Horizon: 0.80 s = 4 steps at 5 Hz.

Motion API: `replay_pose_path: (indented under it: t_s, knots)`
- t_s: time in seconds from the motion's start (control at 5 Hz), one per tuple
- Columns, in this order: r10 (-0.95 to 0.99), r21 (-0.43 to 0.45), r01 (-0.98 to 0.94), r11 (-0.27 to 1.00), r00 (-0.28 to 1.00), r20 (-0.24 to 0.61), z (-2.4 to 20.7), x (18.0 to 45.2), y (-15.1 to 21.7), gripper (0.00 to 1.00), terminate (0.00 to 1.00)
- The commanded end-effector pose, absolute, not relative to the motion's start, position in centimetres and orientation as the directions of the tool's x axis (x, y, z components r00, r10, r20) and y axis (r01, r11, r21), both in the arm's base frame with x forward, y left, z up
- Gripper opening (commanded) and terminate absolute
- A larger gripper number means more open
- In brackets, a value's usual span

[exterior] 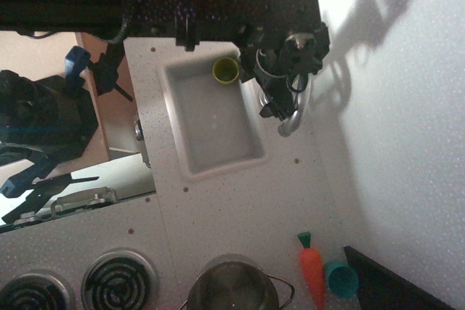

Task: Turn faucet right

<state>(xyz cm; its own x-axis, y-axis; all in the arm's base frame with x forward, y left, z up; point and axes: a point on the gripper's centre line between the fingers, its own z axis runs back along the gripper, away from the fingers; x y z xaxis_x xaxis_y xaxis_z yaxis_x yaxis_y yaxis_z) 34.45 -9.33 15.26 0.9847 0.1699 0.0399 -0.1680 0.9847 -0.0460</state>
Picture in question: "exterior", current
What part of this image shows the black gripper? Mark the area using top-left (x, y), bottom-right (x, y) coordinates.
top-left (239, 0), bottom-right (330, 121)

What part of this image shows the silver curved faucet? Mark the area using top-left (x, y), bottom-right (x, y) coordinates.
top-left (258, 75), bottom-right (311, 137)

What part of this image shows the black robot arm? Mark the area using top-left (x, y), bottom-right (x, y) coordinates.
top-left (1, 0), bottom-right (330, 120)

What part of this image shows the grey rectangular sink basin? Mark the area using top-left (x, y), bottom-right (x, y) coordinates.
top-left (158, 42), bottom-right (269, 181)

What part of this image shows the yellow-green plastic cup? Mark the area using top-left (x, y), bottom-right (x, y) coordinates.
top-left (212, 57), bottom-right (240, 86)

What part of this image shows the silver stove knob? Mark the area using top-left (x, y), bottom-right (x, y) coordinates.
top-left (134, 118), bottom-right (145, 142)

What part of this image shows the orange toy carrot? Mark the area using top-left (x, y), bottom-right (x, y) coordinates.
top-left (297, 232), bottom-right (326, 309)

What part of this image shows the silver metal pot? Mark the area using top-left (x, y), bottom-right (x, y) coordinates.
top-left (180, 253), bottom-right (295, 309)

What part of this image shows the teal plastic cup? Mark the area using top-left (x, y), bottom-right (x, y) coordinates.
top-left (323, 261), bottom-right (359, 298)

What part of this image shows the black box corner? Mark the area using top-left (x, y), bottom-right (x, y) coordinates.
top-left (344, 246), bottom-right (452, 310)

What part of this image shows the right black stove burner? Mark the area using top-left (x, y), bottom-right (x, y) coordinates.
top-left (81, 248), bottom-right (160, 309)

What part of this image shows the black stove burner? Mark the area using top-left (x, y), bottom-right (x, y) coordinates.
top-left (81, 248), bottom-right (160, 309)
top-left (1, 269), bottom-right (76, 310)

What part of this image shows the left black stove burner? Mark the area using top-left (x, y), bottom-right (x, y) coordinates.
top-left (1, 269), bottom-right (76, 310)

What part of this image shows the black clamp with blue handle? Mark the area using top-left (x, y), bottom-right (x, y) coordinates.
top-left (65, 42), bottom-right (134, 102)

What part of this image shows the silver oven door handle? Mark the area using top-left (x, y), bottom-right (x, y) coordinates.
top-left (50, 187), bottom-right (119, 217)

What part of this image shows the blue-handled clamp lower left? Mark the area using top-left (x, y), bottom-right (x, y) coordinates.
top-left (1, 158), bottom-right (99, 224)

